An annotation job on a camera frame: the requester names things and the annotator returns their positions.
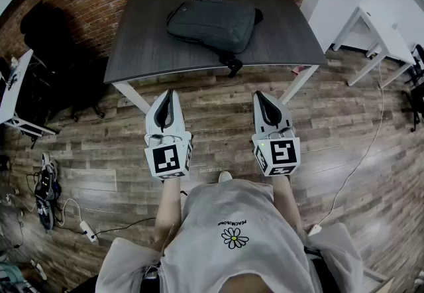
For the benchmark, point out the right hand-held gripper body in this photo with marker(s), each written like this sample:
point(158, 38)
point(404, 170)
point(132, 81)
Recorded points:
point(281, 155)

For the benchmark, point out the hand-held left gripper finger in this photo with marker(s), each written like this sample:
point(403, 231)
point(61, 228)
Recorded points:
point(153, 121)
point(179, 119)

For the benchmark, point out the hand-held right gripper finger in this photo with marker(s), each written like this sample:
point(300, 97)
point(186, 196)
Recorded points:
point(257, 121)
point(285, 117)

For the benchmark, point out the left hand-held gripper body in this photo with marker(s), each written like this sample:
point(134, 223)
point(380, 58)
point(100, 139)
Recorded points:
point(167, 159)

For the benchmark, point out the dark grey backpack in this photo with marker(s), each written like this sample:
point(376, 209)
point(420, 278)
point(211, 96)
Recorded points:
point(212, 23)

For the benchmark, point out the person's right forearm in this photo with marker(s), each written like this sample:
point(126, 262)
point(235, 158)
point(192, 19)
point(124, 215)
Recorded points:
point(288, 199)

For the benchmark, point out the person's left forearm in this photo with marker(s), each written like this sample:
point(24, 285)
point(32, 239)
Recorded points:
point(169, 205)

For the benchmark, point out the person's left shoe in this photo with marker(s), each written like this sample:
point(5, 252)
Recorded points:
point(225, 176)

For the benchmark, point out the white power adapter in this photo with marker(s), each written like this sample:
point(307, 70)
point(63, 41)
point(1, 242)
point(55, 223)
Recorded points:
point(315, 230)

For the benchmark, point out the dark wooden table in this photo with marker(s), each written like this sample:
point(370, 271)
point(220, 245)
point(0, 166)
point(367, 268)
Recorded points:
point(142, 39)

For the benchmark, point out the white power strip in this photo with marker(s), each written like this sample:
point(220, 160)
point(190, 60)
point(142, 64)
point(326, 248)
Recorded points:
point(88, 231)

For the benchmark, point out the person's white flower shirt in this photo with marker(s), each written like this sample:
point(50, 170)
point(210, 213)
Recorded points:
point(232, 252)

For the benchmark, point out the black worn pack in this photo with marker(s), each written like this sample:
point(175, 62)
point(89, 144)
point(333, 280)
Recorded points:
point(318, 265)

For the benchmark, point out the black office chair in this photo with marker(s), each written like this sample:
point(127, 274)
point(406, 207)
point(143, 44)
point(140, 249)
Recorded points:
point(56, 53)

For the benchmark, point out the white empty desk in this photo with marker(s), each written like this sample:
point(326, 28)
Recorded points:
point(387, 43)

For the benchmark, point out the small black wheeled chair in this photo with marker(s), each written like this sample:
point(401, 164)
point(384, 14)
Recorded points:
point(415, 93)

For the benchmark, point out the white desk with clutter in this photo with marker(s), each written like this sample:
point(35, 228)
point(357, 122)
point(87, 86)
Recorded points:
point(13, 99)

